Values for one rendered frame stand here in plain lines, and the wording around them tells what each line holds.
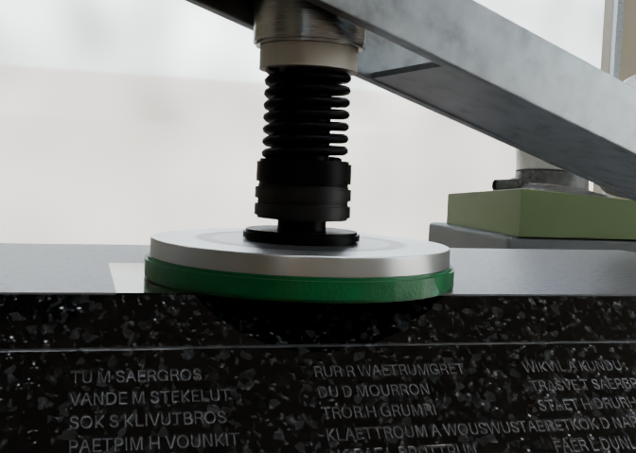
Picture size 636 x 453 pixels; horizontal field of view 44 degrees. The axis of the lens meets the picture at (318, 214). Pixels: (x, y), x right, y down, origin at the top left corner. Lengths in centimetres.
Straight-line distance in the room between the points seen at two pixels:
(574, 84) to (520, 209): 90
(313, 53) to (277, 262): 15
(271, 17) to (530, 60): 19
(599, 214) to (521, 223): 17
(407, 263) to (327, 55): 15
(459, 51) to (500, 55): 4
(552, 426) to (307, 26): 29
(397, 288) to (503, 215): 110
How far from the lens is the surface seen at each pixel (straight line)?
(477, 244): 162
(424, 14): 55
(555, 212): 154
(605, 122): 65
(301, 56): 53
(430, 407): 47
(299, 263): 46
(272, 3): 54
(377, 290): 47
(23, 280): 53
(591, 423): 51
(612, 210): 161
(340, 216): 54
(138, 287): 50
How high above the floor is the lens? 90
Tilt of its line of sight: 3 degrees down
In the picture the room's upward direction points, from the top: 2 degrees clockwise
